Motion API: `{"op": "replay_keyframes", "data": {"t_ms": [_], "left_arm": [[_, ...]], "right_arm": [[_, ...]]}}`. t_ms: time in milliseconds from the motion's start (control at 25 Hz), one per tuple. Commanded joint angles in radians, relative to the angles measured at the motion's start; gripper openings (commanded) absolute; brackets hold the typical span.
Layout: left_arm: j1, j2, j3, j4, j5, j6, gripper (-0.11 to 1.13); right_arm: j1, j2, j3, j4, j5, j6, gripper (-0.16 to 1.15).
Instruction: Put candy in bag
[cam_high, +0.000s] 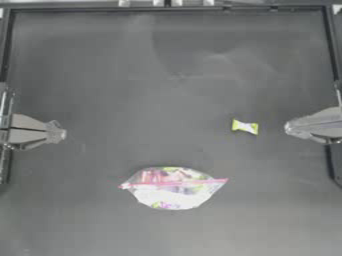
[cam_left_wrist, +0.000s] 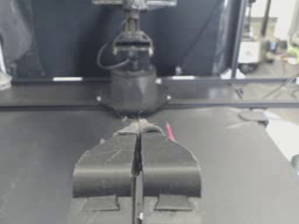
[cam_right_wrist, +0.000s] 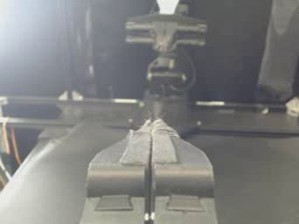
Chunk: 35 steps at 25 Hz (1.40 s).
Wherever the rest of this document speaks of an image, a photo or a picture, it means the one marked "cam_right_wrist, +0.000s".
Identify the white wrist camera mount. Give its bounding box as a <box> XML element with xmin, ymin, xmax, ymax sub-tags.
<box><xmin>155</xmin><ymin>0</ymin><xmax>181</xmax><ymax>15</ymax></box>

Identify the orange cable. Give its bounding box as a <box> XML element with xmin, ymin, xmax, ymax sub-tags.
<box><xmin>1</xmin><ymin>122</ymin><xmax>24</xmax><ymax>166</ymax></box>

